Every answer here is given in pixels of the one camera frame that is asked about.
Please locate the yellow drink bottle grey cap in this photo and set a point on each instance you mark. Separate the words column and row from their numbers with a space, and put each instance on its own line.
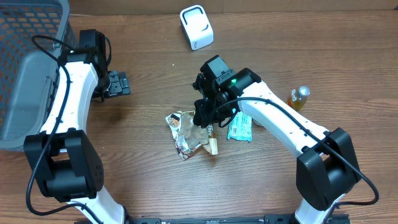
column 298, row 97

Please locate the dark grey plastic basket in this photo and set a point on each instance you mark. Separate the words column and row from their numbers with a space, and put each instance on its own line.
column 29, row 77

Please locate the green white can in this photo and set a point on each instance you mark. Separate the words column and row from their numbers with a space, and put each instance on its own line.
column 257, row 123

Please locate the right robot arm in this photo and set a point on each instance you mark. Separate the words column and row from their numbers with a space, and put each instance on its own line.
column 327, row 167

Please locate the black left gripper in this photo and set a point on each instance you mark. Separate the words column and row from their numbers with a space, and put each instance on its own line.
column 119, row 84

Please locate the brown white snack bag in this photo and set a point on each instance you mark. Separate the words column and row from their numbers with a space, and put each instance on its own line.
column 188, row 137

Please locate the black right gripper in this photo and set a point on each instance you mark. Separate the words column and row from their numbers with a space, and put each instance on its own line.
column 207, row 117

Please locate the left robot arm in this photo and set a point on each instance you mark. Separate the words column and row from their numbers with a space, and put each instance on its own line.
column 66, row 169

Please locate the mint green tissue pack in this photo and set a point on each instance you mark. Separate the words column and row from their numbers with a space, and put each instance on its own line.
column 240, row 128

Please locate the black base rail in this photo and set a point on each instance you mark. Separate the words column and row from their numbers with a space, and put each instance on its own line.
column 267, row 219

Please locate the white barcode scanner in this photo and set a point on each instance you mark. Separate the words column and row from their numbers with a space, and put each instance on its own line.
column 196, row 27

